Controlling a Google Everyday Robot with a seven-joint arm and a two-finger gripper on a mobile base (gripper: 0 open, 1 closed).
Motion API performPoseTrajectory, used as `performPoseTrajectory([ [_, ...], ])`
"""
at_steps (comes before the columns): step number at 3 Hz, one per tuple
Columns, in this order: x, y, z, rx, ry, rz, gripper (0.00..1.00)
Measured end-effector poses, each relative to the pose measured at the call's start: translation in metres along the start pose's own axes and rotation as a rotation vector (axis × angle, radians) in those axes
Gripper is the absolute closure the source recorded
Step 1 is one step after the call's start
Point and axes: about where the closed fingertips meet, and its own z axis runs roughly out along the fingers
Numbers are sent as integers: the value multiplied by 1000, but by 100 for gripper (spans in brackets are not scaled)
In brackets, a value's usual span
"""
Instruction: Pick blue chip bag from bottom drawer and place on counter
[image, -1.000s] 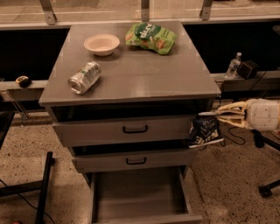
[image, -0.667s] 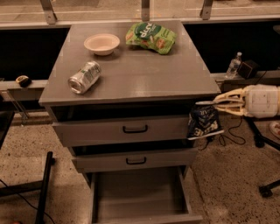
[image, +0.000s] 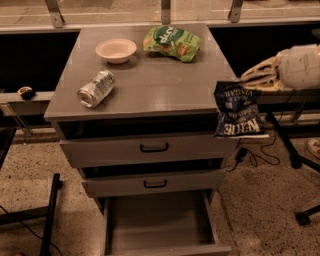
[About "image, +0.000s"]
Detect silver green soda can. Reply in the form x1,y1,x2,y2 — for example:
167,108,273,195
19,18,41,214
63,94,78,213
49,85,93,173
77,70,115,108

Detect grey drawer cabinet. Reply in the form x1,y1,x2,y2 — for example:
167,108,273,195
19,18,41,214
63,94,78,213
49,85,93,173
43,23,253,214

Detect black drawer handle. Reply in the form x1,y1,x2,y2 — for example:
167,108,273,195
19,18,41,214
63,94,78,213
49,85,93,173
139,143,169,153
143,179,167,189

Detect right metal window bracket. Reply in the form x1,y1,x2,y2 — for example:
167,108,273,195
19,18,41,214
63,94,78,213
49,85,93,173
228,0,244,23

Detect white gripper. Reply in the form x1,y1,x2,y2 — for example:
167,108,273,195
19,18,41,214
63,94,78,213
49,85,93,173
241,44,320,92

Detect black tripod leg right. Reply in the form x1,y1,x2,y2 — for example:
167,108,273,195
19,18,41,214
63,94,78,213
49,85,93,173
266,112,320,172

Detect grey top drawer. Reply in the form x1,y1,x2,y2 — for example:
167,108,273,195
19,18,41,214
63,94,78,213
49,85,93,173
60,132,238,168

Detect black middle drawer handle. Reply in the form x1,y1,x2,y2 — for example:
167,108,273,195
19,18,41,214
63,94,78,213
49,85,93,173
143,179,167,189

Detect green chip bag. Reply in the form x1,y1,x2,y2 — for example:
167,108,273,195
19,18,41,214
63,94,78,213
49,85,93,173
143,25,201,63

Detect thin black cable left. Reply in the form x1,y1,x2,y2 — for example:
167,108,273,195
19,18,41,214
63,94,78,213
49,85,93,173
0,204,64,256

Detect black power adapter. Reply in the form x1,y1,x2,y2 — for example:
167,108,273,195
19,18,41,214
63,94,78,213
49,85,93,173
236,147,248,162

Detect red white shoe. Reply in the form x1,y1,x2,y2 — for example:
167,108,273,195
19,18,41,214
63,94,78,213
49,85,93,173
307,138,320,159

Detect metal window bracket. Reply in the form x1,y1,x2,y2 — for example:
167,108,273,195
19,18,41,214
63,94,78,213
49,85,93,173
44,0,65,28
228,0,244,23
161,0,171,25

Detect yellow black tape measure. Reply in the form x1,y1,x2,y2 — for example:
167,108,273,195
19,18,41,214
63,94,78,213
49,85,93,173
17,86,36,100

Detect grey drawer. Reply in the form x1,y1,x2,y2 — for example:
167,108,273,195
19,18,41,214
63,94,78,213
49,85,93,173
100,191,231,256
82,169,226,198
60,132,238,168

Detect white bowl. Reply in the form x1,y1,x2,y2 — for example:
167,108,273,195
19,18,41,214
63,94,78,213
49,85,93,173
95,39,137,64

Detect black stand leg left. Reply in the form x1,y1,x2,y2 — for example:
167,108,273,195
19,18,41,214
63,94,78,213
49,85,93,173
0,173,63,256

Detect grey bottom drawer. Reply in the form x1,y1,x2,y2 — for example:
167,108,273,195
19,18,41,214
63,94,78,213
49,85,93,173
100,191,231,256

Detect left metal window bracket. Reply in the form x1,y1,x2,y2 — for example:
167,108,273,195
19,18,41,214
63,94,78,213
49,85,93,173
44,0,65,28

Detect black caster foot right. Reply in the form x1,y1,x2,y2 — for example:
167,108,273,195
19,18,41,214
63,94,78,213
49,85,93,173
295,205,320,226

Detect black cable on floor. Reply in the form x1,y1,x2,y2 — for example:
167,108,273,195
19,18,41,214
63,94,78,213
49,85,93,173
226,89,301,173

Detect grey middle drawer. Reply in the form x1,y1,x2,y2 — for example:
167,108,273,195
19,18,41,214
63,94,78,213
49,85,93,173
82,169,226,198

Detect middle metal window bracket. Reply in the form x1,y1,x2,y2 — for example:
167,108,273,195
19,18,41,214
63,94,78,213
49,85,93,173
161,0,171,25

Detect black top drawer handle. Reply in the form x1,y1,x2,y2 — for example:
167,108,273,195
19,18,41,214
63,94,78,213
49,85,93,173
139,143,169,153

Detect dark blue chip bag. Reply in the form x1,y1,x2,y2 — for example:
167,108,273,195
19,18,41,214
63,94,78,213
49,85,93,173
214,81,267,138

